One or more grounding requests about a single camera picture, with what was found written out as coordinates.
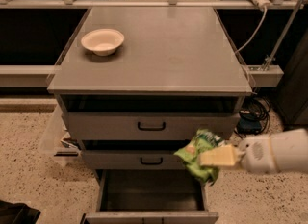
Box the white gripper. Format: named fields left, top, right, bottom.
left=198, top=135, right=277, bottom=174

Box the green rice chip bag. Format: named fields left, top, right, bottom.
left=174, top=129, right=226, bottom=185

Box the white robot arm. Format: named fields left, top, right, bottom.
left=198, top=129, right=308, bottom=174

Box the bottom grey drawer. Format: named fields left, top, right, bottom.
left=80, top=170, right=218, bottom=224

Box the grey drawer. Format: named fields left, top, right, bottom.
left=80, top=170, right=218, bottom=224
left=63, top=112, right=240, bottom=140
left=81, top=150, right=184, bottom=170

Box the top grey drawer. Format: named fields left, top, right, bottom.
left=63, top=112, right=240, bottom=140

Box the grey drawer cabinet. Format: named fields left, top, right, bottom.
left=46, top=6, right=254, bottom=224

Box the middle grey drawer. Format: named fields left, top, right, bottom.
left=81, top=150, right=184, bottom=170

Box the blue box on floor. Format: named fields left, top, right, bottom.
left=237, top=113, right=262, bottom=134

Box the white paper bowl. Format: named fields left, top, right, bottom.
left=81, top=29, right=124, bottom=56

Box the clear plastic bin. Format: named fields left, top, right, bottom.
left=38, top=106, right=81, bottom=166

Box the black object bottom left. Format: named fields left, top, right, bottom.
left=0, top=201, right=41, bottom=224

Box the black cable bundle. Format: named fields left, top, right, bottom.
left=234, top=96, right=273, bottom=136

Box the white power cable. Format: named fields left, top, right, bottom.
left=234, top=6, right=268, bottom=56

